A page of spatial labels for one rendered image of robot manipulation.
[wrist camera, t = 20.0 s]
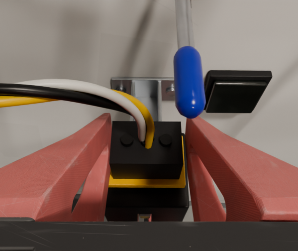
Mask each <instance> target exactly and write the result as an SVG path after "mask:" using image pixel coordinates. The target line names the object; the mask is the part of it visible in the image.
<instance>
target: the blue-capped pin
mask: <svg viewBox="0 0 298 251"><path fill-rule="evenodd" d="M175 10H176V27H177V44H178V50H177V52H176V53H175V55H174V60H173V64H174V85H175V106H176V108H177V110H178V112H179V113H180V115H182V116H184V117H186V118H188V119H194V118H196V117H197V116H199V115H200V114H201V113H202V112H203V110H204V107H205V104H206V99H205V90H204V81H203V72H202V63H201V56H200V54H199V52H198V51H197V50H196V49H195V43H194V33H193V22H192V12H191V2H190V0H175Z"/></svg>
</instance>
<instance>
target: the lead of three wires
mask: <svg viewBox="0 0 298 251"><path fill-rule="evenodd" d="M59 100H63V101H69V102H75V103H80V104H86V105H91V106H96V107H101V108H106V109H110V110H115V111H119V112H123V113H126V114H129V115H131V116H133V117H134V119H135V120H136V123H137V127H138V138H139V141H140V142H141V141H145V148H147V149H149V148H151V146H152V143H153V141H154V131H155V127H154V122H153V118H152V116H151V114H150V112H149V111H148V109H147V108H146V106H145V105H144V104H143V103H142V102H140V101H139V100H138V99H136V98H135V97H133V96H131V95H129V94H127V93H124V92H121V91H117V90H112V89H108V88H106V87H103V86H100V85H97V84H93V83H89V82H84V81H78V80H69V79H41V80H31V81H24V82H18V83H13V84H7V83H0V108H3V107H13V106H22V105H30V104H37V103H45V102H52V101H59Z"/></svg>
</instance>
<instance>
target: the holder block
mask: <svg viewBox="0 0 298 251"><path fill-rule="evenodd" d="M182 136H183V145H184V161H185V178H186V185H185V188H176V189H150V188H116V187H109V188H108V193H107V200H106V207H105V217H106V219H107V221H108V222H138V221H139V214H151V221H152V222H182V221H183V219H184V217H185V215H186V213H187V211H188V208H189V206H190V204H189V188H188V173H187V160H186V146H185V134H184V133H182Z"/></svg>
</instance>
